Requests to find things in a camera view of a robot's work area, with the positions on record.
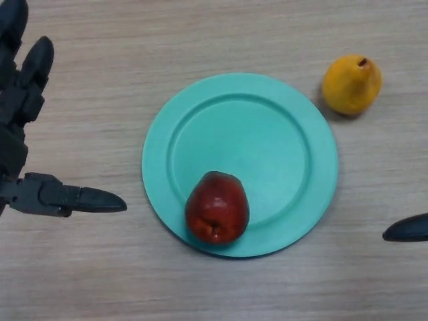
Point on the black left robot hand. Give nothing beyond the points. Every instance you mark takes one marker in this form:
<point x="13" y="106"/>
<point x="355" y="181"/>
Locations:
<point x="13" y="107"/>

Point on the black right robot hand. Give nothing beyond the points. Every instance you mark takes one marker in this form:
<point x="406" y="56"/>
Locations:
<point x="408" y="230"/>

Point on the red apple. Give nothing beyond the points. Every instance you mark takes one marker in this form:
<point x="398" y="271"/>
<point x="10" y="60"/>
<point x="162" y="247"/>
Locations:
<point x="217" y="210"/>

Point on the green round plate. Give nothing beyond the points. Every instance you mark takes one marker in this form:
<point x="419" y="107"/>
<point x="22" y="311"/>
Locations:
<point x="247" y="133"/>

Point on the yellow orange pear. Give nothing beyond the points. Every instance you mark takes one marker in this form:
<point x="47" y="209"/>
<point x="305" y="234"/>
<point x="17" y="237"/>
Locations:
<point x="351" y="87"/>

